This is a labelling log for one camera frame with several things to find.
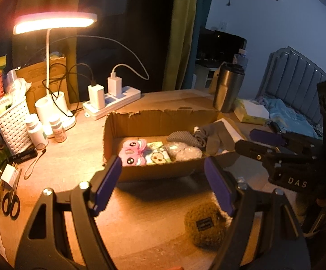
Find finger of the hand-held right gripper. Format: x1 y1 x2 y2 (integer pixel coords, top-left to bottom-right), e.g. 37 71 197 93
234 140 280 162
249 128 293 147

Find yellow tissue box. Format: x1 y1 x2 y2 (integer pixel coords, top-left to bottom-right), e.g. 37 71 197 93
233 98 271 126

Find white plastic basket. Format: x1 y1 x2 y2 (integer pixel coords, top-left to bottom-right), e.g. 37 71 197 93
0 95 33 154

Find white pill bottle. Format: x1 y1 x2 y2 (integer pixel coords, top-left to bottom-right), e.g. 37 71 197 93
48 114 67 144
25 113 49 147

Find cardboard box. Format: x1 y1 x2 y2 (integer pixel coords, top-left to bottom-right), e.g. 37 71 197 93
103 109 248 182

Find cartoon print tissue pack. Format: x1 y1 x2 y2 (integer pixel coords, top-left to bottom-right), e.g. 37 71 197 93
146 142 172 164

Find white desk lamp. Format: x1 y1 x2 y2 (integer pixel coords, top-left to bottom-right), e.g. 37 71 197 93
13 12 98 130

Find grey sock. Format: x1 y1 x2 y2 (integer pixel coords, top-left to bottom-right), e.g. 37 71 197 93
193 122 234 156

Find light blue printed blanket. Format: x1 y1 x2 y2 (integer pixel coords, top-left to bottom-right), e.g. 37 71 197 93
251 98 319 139

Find black car key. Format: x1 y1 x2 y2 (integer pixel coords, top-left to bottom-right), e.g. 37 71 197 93
267 120 282 133

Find white charger with black cable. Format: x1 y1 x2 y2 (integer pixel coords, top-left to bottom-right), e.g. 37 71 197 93
88 84 106 109

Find teal curtain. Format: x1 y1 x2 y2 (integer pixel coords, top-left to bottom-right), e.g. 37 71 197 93
191 0 217 65

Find black charging cable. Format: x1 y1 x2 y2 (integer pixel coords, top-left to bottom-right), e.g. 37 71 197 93
41 63 96 97

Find clear plastic water bottle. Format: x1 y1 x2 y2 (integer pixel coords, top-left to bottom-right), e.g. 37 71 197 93
233 49 249 71

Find stainless steel tumbler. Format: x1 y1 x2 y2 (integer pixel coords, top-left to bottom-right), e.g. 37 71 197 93
213 62 246 113

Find brown fuzzy plush pouch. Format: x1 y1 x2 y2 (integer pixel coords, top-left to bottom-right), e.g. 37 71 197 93
183 199 233 250

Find black-handled scissors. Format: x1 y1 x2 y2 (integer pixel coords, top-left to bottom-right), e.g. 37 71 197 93
1 168 21 220

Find brown paper bag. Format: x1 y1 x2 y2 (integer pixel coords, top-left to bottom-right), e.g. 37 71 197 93
16 56 68 116

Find black computer monitor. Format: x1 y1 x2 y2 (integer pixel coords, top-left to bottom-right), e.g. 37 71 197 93
196 26 217 62

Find grey dotted cloth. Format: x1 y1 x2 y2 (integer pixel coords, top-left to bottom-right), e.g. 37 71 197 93
166 130 202 147

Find grey padded headboard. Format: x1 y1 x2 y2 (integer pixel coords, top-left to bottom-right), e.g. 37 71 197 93
257 46 326 125

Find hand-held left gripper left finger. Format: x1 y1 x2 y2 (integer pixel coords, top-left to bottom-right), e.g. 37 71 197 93
14 155 123 270

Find white charging cable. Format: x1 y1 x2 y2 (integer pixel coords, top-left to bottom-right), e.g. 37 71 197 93
112 36 150 81

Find white computer desk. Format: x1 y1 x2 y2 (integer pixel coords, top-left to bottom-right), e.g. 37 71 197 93
192 62 222 89

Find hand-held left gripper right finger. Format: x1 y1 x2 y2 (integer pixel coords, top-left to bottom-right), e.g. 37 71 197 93
204 156 311 270

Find white power strip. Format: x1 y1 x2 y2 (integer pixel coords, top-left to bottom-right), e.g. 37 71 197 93
82 85 141 120

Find black flashlight with lanyard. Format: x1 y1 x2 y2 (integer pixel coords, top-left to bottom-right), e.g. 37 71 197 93
9 143 47 180

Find yellow curtain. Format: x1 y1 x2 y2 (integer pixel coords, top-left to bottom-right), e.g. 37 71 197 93
161 0 200 92

